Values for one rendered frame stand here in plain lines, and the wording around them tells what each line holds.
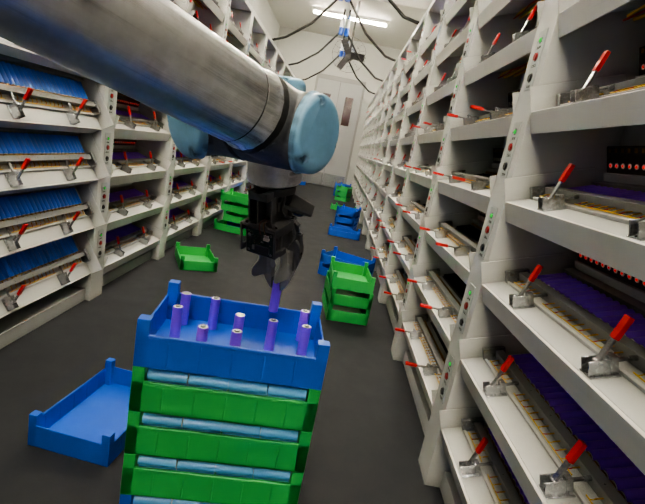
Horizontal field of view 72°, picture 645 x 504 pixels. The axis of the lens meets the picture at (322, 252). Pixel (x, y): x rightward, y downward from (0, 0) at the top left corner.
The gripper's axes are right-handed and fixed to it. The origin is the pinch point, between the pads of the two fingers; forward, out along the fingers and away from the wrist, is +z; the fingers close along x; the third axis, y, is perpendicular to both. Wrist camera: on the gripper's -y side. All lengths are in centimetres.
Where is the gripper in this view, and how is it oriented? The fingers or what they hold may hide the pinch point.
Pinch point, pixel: (278, 280)
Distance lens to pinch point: 85.5
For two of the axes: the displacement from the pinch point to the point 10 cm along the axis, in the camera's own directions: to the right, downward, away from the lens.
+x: 8.8, 2.6, -3.9
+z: -0.7, 8.9, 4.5
